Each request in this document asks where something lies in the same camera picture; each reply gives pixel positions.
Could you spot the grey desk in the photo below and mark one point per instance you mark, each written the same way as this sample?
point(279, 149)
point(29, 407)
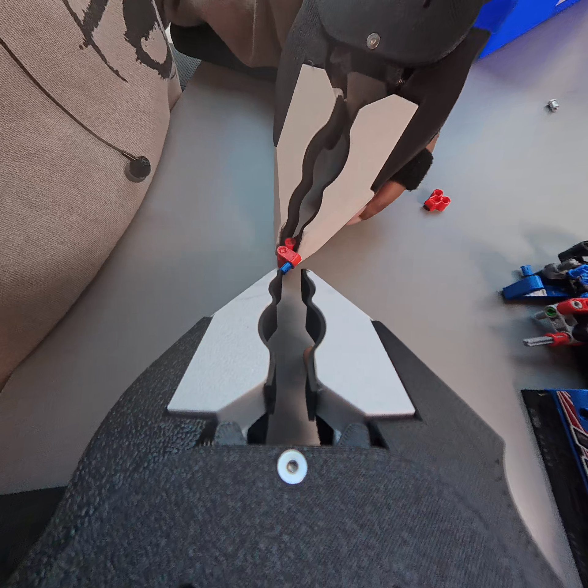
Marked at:
point(413, 229)

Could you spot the blue labelled storage bin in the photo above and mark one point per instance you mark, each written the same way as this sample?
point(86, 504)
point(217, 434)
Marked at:
point(528, 23)

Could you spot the person's right hand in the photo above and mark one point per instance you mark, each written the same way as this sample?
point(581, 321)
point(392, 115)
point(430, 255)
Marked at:
point(308, 354)

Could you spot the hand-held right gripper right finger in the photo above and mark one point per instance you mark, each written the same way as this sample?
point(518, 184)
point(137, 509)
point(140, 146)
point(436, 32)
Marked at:
point(363, 367)

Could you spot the blue brick pin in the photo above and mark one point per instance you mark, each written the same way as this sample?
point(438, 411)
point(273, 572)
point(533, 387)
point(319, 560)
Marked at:
point(285, 267)

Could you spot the person's left forearm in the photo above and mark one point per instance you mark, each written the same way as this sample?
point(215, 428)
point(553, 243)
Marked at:
point(239, 27)

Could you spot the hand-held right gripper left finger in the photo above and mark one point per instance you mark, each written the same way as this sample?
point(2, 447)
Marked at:
point(216, 367)

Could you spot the person's left hand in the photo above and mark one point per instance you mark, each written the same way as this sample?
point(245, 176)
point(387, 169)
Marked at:
point(381, 202)

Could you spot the person's beige hoodie torso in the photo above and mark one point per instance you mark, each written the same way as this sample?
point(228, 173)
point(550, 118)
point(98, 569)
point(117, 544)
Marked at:
point(69, 183)

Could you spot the red short brick connector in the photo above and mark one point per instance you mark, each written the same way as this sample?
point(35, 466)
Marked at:
point(288, 255)

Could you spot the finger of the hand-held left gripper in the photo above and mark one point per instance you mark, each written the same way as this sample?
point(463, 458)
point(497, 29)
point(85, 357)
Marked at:
point(367, 147)
point(298, 138)

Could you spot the toy brick race car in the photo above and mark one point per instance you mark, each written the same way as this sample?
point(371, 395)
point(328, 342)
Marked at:
point(528, 287)

